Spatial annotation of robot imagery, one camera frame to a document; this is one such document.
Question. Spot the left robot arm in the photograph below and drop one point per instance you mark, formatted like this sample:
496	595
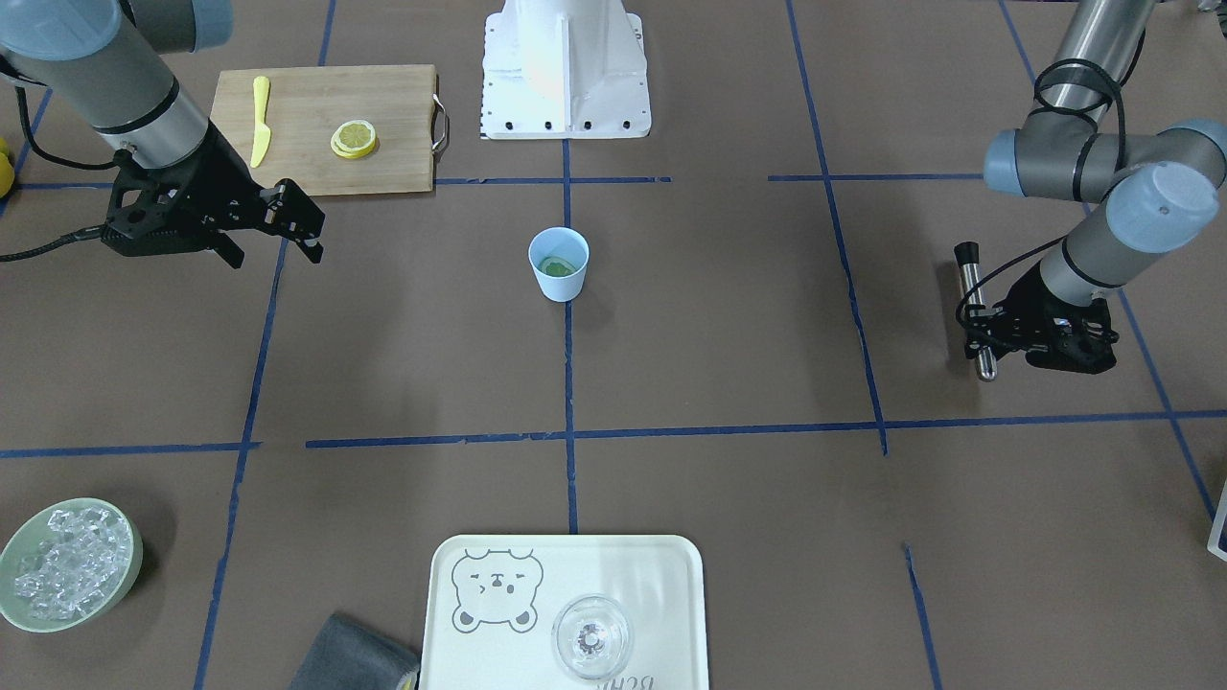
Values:
1151	194

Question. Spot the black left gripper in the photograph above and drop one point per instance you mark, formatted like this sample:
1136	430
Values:
1030	297

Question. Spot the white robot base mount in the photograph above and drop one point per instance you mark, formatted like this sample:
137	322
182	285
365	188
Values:
564	70

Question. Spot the white blue box corner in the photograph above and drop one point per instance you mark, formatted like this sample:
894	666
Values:
1216	536

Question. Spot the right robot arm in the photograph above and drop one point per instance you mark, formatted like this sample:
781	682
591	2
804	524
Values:
107	59

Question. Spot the whole yellow lemon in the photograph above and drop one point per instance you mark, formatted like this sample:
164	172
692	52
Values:
7	170

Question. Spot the green bowl of ice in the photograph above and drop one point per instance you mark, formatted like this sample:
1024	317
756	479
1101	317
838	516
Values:
69	564

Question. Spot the grey folded cloth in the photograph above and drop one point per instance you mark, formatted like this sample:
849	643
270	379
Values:
348	655

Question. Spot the bamboo cutting board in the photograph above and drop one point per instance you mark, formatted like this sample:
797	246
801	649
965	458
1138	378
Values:
305	107

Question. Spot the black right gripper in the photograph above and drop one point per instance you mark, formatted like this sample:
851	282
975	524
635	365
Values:
222	174

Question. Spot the clear wine glass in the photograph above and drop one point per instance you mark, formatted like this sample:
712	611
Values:
593	638

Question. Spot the yellow plastic knife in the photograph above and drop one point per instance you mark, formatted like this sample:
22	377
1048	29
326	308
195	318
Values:
262	133

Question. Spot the cream bear tray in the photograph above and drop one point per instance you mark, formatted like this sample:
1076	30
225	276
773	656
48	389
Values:
493	600

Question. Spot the light blue plastic cup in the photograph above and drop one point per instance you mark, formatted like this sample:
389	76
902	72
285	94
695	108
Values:
565	243

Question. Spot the single lemon slice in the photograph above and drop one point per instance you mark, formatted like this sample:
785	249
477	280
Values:
553	266

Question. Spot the steel muddler black tip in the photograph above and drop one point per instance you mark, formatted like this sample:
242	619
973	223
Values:
975	347

